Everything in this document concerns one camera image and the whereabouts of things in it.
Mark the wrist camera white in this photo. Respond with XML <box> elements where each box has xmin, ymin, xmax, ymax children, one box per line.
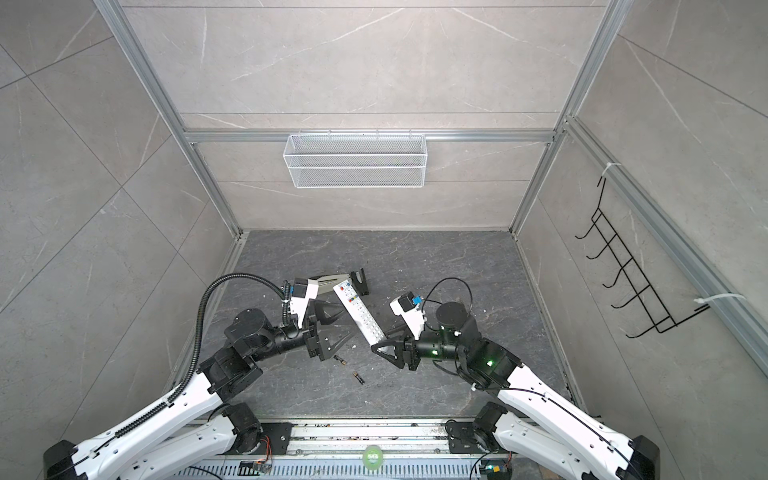
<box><xmin>287</xmin><ymin>278</ymin><xmax>319</xmax><ymax>330</ymax></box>
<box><xmin>390</xmin><ymin>292</ymin><xmax>426</xmax><ymax>340</ymax></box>

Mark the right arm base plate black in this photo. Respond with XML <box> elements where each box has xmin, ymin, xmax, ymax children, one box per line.
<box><xmin>444</xmin><ymin>419</ymin><xmax>496</xmax><ymax>454</ymax></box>

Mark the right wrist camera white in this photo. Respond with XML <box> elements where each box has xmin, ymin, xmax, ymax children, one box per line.
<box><xmin>390</xmin><ymin>292</ymin><xmax>426</xmax><ymax>340</ymax></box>

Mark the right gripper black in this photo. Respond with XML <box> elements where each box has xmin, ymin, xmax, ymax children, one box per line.
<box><xmin>373</xmin><ymin>322</ymin><xmax>467</xmax><ymax>372</ymax></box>

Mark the white remote control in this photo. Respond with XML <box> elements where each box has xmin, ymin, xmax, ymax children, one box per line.
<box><xmin>333</xmin><ymin>281</ymin><xmax>385</xmax><ymax>346</ymax></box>

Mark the white cable tie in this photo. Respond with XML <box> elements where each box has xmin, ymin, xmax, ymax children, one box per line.
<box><xmin>693</xmin><ymin>292</ymin><xmax>746</xmax><ymax>305</ymax></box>

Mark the green round sticker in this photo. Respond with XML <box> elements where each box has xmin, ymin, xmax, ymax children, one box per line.
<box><xmin>362</xmin><ymin>445</ymin><xmax>384</xmax><ymax>471</ymax></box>

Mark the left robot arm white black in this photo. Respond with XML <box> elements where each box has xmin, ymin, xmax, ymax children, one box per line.
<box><xmin>43</xmin><ymin>300</ymin><xmax>344</xmax><ymax>479</ymax></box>

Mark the black wire hook rack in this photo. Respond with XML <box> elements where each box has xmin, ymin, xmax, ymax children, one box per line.
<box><xmin>574</xmin><ymin>177</ymin><xmax>710</xmax><ymax>339</ymax></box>

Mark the white wire mesh basket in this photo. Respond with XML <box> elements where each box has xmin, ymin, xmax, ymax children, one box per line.
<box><xmin>283</xmin><ymin>133</ymin><xmax>428</xmax><ymax>189</ymax></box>

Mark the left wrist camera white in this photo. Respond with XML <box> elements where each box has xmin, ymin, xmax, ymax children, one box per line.
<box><xmin>287</xmin><ymin>278</ymin><xmax>319</xmax><ymax>330</ymax></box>

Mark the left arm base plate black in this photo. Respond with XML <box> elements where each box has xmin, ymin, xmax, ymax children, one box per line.
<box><xmin>232</xmin><ymin>422</ymin><xmax>293</xmax><ymax>456</ymax></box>

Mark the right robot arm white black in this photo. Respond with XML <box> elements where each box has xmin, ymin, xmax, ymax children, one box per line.
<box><xmin>371</xmin><ymin>302</ymin><xmax>661</xmax><ymax>479</ymax></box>

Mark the grey black stapler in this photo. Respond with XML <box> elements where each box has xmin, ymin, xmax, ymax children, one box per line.
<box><xmin>311</xmin><ymin>268</ymin><xmax>370</xmax><ymax>296</ymax></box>

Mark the black corrugated cable conduit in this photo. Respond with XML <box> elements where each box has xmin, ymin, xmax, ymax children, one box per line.
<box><xmin>113</xmin><ymin>272</ymin><xmax>289</xmax><ymax>439</ymax></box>

